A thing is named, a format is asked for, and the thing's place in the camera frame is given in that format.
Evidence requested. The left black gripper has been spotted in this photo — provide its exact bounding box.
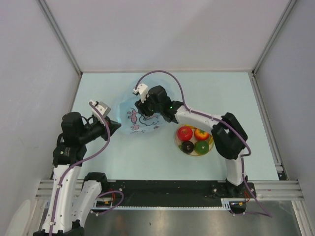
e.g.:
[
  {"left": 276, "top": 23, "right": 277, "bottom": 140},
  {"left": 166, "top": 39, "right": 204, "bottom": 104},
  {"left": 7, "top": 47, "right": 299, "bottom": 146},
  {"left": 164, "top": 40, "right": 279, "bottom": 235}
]
[{"left": 79, "top": 115, "right": 121, "bottom": 143}]

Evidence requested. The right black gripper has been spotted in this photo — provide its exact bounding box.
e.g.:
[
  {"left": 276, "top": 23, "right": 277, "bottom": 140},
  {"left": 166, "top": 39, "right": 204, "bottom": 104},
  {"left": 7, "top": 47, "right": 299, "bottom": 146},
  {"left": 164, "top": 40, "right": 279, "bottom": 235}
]
[{"left": 135, "top": 91, "right": 163, "bottom": 118}]

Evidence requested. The light blue plastic bag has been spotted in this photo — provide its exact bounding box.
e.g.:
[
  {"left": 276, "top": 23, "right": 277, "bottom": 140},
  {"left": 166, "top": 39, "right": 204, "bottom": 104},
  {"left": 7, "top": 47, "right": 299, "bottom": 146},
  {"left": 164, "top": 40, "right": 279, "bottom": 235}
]
[{"left": 112, "top": 80, "right": 166, "bottom": 135}]

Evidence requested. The fake red strawberry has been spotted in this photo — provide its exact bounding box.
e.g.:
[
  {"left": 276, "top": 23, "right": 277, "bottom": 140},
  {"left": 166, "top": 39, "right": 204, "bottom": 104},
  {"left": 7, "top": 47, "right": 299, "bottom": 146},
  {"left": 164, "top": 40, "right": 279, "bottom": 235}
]
[{"left": 177, "top": 126, "right": 193, "bottom": 141}]

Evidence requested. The round beige ceramic plate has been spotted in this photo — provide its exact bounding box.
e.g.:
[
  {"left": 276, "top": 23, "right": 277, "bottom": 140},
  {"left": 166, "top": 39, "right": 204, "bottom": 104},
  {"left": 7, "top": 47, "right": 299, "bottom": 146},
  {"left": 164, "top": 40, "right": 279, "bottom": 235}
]
[{"left": 174, "top": 125, "right": 214, "bottom": 156}]

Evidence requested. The fake dark purple plum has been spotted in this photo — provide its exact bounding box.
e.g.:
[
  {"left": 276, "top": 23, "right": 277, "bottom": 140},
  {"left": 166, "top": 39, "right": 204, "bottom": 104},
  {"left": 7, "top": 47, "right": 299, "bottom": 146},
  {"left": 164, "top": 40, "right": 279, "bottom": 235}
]
[{"left": 180, "top": 141, "right": 194, "bottom": 154}]

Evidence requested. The fake orange persimmon fruit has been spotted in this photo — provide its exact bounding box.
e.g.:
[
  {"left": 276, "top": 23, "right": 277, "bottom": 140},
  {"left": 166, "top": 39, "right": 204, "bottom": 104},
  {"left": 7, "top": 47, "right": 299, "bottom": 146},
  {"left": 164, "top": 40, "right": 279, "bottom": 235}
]
[{"left": 194, "top": 128, "right": 210, "bottom": 141}]

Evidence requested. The fake yellow banana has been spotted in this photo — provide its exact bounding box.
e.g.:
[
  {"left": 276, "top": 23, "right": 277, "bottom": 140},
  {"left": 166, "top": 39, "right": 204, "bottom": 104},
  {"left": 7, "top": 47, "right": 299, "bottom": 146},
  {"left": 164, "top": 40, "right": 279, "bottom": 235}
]
[{"left": 185, "top": 124, "right": 213, "bottom": 144}]

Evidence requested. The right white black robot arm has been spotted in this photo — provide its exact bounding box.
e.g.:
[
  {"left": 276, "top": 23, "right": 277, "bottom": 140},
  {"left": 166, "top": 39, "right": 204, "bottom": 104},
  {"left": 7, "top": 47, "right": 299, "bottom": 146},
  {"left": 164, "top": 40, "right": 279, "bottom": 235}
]
[{"left": 133, "top": 84, "right": 248, "bottom": 197}]

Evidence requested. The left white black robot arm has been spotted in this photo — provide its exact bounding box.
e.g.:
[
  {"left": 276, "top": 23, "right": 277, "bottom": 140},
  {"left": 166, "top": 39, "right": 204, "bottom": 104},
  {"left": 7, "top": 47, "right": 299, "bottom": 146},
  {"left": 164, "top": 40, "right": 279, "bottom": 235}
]
[{"left": 34, "top": 112, "right": 121, "bottom": 236}]

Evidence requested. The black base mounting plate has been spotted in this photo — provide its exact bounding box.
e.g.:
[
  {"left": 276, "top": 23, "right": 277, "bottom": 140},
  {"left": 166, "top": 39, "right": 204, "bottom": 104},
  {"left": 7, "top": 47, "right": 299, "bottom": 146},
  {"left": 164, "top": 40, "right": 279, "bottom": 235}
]
[{"left": 104, "top": 180, "right": 256, "bottom": 208}]

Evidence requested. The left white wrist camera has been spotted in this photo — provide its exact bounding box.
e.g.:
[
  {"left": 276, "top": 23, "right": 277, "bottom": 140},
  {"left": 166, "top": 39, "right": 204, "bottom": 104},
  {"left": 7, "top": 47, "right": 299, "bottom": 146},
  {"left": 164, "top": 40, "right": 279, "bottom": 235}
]
[{"left": 89, "top": 100, "right": 111, "bottom": 125}]

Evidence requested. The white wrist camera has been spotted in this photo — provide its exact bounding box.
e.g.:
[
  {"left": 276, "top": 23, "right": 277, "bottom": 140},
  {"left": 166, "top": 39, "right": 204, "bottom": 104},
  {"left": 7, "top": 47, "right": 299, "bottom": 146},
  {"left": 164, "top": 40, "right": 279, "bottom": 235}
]
[
  {"left": 133, "top": 84, "right": 149, "bottom": 103},
  {"left": 89, "top": 100, "right": 111, "bottom": 125}
]

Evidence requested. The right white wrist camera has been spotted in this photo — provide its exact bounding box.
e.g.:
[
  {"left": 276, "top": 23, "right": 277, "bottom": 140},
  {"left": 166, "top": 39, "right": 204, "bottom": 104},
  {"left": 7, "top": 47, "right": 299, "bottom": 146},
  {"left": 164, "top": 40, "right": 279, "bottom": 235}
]
[{"left": 133, "top": 84, "right": 149, "bottom": 103}]

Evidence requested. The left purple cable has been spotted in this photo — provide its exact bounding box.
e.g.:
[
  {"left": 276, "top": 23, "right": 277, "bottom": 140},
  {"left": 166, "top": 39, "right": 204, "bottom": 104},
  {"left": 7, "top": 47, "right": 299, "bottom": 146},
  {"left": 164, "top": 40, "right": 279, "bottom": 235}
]
[{"left": 48, "top": 102, "right": 125, "bottom": 236}]

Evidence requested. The purple cable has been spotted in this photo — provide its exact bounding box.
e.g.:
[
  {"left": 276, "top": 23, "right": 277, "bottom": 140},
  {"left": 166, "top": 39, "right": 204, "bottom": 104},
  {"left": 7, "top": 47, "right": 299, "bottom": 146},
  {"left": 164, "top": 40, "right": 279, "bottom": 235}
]
[
  {"left": 48, "top": 102, "right": 125, "bottom": 236},
  {"left": 134, "top": 70, "right": 272, "bottom": 218}
]

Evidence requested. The right aluminium corner post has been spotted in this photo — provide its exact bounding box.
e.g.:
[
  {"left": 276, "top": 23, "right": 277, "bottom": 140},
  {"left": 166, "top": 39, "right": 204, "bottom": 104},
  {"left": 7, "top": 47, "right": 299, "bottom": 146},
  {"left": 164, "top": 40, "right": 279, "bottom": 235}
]
[{"left": 251, "top": 0, "right": 298, "bottom": 77}]

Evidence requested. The aluminium corner post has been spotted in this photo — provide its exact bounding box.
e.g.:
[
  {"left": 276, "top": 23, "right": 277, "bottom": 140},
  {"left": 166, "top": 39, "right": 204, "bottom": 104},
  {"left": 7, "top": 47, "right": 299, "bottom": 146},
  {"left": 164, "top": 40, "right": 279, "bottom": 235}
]
[
  {"left": 36, "top": 0, "right": 83, "bottom": 77},
  {"left": 251, "top": 0, "right": 298, "bottom": 77}
]

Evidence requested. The white slotted cable duct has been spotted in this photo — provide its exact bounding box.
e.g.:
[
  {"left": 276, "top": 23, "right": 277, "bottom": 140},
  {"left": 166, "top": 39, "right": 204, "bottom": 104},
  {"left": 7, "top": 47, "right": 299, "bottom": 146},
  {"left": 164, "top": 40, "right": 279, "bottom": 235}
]
[{"left": 81, "top": 198, "right": 233, "bottom": 211}]

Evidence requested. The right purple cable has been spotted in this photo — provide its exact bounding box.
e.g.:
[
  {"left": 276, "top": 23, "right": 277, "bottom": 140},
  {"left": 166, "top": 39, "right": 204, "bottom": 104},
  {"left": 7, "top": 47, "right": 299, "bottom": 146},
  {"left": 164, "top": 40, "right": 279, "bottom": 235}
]
[{"left": 134, "top": 70, "right": 272, "bottom": 218}]

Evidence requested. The left aluminium corner post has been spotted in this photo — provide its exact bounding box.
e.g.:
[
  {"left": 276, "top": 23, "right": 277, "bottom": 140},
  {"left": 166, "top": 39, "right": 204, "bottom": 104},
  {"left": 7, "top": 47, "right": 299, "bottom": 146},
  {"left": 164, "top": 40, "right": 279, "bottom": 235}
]
[{"left": 36, "top": 0, "right": 83, "bottom": 77}]

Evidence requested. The aluminium front frame rail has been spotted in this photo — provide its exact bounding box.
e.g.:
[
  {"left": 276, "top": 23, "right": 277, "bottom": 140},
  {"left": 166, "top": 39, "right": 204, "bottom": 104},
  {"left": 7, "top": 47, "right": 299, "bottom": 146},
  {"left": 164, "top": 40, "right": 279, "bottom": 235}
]
[{"left": 35, "top": 179, "right": 304, "bottom": 201}]

